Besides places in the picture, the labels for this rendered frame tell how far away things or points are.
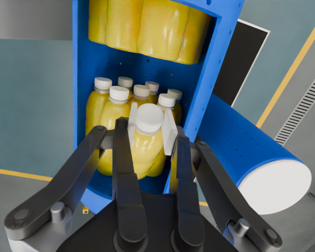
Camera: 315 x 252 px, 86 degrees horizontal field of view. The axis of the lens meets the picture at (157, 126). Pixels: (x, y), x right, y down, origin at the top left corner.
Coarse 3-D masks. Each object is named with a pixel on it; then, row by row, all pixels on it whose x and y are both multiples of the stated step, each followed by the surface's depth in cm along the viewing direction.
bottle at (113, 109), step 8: (104, 104) 35; (112, 104) 34; (120, 104) 35; (128, 104) 37; (104, 112) 34; (112, 112) 34; (120, 112) 34; (128, 112) 36; (104, 120) 35; (112, 120) 34; (112, 128) 35; (104, 152) 37; (104, 160) 38; (104, 168) 39
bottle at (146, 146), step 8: (136, 128) 23; (160, 128) 24; (136, 136) 24; (144, 136) 24; (152, 136) 24; (160, 136) 25; (136, 144) 25; (144, 144) 24; (152, 144) 25; (160, 144) 26; (136, 152) 26; (144, 152) 25; (152, 152) 26; (136, 160) 28; (144, 160) 28; (152, 160) 29; (136, 168) 31; (144, 168) 31; (144, 176) 38
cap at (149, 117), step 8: (144, 104) 23; (152, 104) 24; (144, 112) 23; (152, 112) 23; (160, 112) 23; (136, 120) 22; (144, 120) 22; (152, 120) 22; (160, 120) 22; (144, 128) 22; (152, 128) 22
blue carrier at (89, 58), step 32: (192, 0) 20; (224, 0) 21; (224, 32) 24; (96, 64) 41; (128, 64) 47; (160, 64) 48; (192, 64) 43; (192, 96) 43; (192, 128) 31; (96, 192) 34; (160, 192) 44
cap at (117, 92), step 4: (112, 88) 33; (116, 88) 34; (120, 88) 35; (124, 88) 35; (112, 92) 33; (116, 92) 33; (120, 92) 33; (124, 92) 34; (128, 92) 35; (112, 96) 34; (116, 96) 33; (120, 96) 34; (124, 96) 34
